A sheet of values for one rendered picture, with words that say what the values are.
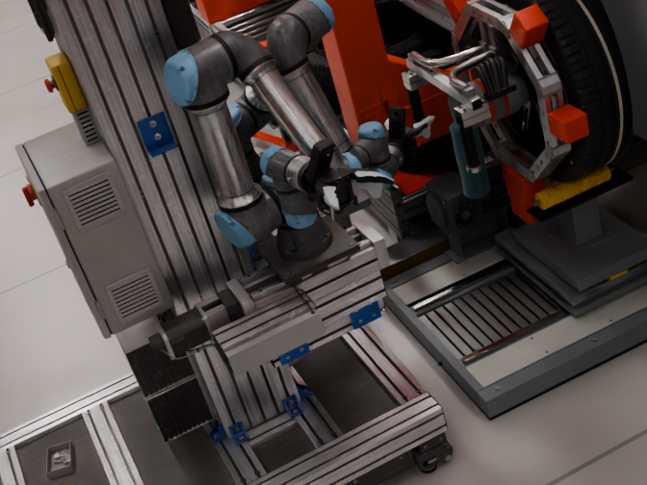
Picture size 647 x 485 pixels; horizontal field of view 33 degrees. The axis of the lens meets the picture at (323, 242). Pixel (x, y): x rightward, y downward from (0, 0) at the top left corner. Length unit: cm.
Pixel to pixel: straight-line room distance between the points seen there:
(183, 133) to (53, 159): 34
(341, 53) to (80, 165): 117
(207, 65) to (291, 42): 43
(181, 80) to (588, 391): 166
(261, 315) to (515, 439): 95
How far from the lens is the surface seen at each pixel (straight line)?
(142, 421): 360
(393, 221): 417
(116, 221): 285
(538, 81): 314
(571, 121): 312
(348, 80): 370
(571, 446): 337
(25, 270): 512
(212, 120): 265
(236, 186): 273
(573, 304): 363
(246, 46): 264
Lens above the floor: 237
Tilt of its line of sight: 32 degrees down
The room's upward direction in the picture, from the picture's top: 17 degrees counter-clockwise
